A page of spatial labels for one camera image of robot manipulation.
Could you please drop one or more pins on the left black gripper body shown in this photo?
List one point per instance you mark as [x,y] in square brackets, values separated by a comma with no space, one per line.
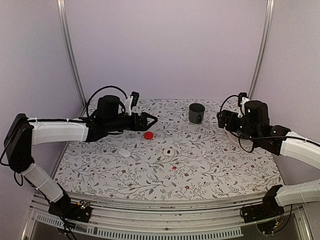
[137,127]

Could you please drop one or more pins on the front aluminium rail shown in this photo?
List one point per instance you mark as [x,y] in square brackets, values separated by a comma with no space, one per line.
[128,219]

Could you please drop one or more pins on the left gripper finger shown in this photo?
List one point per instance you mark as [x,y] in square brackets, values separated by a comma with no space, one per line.
[146,126]
[146,116]

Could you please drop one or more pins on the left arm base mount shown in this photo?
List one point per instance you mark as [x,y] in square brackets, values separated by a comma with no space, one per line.
[71,211]

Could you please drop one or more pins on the white ringed coaster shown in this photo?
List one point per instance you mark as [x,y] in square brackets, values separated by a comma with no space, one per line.
[234,139]

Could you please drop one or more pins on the white oval earbud case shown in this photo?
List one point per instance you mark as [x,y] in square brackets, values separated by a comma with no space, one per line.
[124,153]

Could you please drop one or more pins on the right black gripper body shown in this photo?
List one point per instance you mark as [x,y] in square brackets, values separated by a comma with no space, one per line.
[231,126]

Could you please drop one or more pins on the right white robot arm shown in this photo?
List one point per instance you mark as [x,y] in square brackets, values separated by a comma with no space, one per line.
[252,123]

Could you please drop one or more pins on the right aluminium frame post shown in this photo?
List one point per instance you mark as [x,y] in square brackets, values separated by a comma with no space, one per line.
[267,24]

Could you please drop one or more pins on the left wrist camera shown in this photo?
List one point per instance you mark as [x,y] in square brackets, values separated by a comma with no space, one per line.
[131,102]

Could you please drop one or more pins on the beige earbud charging case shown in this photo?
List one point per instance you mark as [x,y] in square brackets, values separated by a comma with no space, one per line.
[169,152]

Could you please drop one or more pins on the dark grey mug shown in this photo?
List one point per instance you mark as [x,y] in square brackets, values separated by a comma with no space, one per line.
[196,113]

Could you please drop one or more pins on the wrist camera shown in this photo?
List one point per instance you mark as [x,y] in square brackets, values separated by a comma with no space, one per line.
[242,99]
[131,102]

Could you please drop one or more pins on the aluminium frame post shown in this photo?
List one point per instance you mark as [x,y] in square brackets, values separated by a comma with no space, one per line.
[267,24]
[61,7]

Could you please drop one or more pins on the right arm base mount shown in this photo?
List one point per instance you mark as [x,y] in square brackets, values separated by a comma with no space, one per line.
[257,212]

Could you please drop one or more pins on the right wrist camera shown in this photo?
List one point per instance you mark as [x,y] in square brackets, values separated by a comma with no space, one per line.
[242,99]

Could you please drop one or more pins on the red earbud charging case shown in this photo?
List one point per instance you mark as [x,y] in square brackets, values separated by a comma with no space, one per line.
[148,135]

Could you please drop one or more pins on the left aluminium frame post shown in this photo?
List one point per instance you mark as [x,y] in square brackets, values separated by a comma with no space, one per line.
[61,7]

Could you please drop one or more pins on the floral patterned table mat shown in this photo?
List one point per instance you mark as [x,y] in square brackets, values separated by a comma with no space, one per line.
[209,165]

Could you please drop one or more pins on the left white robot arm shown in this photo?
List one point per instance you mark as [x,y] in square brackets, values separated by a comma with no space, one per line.
[111,117]

